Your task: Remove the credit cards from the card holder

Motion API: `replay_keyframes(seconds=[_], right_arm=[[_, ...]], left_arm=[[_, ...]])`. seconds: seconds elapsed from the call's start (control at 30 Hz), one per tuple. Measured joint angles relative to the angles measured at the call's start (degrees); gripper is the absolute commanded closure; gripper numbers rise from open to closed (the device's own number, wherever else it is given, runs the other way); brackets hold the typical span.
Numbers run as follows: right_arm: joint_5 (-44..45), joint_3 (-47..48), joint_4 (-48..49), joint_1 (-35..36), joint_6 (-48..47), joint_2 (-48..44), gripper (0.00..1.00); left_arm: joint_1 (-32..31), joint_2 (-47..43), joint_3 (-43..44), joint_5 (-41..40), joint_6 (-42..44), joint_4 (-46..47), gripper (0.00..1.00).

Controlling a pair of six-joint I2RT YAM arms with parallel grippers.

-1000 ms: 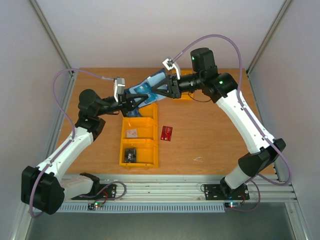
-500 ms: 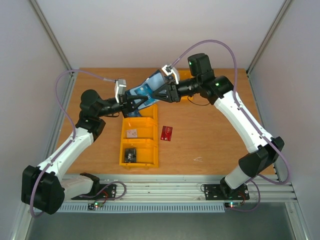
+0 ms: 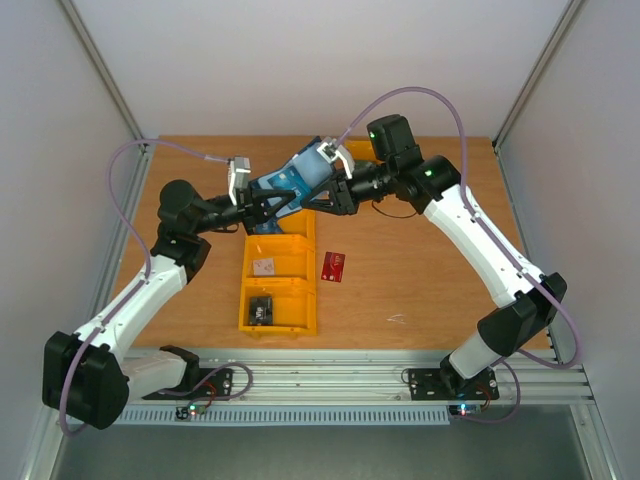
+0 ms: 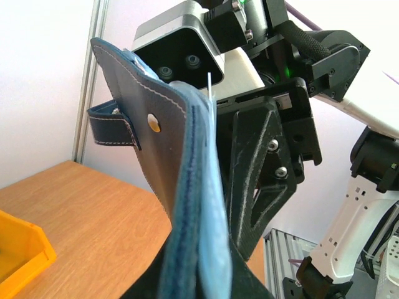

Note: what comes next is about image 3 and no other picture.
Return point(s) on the yellow bin bottom of row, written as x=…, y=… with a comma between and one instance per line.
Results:
x=295, y=307

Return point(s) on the grey slotted cable duct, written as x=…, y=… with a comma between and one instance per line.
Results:
x=268, y=416

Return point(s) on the yellow single bin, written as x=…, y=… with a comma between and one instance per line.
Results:
x=361, y=151

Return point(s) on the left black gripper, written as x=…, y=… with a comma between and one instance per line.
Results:
x=253, y=204

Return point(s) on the yellow bin middle of row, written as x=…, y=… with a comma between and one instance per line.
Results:
x=294, y=255

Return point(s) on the black card in bin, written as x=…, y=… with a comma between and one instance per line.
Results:
x=261, y=311

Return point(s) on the blue card holder wallet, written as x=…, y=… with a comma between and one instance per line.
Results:
x=300, y=174

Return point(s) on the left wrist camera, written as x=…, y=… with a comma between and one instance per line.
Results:
x=239, y=170

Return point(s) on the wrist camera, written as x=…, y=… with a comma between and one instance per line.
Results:
x=332, y=152
x=239, y=170

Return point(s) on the white card in bin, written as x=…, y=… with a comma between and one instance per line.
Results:
x=263, y=267

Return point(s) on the yellow bin top of row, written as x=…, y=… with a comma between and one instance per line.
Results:
x=302, y=223

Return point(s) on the yellow bin of row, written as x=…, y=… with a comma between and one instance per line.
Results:
x=294, y=255
x=295, y=307
x=302, y=223

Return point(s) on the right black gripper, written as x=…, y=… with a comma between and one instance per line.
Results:
x=341, y=189

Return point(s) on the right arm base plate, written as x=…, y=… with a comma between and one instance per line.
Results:
x=430, y=384

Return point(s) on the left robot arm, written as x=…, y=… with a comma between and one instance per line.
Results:
x=86, y=374

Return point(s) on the blue card in bin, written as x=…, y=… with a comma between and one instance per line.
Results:
x=268, y=228

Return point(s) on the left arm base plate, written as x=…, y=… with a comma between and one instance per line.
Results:
x=221, y=383

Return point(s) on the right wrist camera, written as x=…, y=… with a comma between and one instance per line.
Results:
x=332, y=152

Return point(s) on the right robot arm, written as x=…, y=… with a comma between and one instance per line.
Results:
x=526, y=299

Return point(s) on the red credit card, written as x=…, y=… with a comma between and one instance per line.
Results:
x=333, y=267

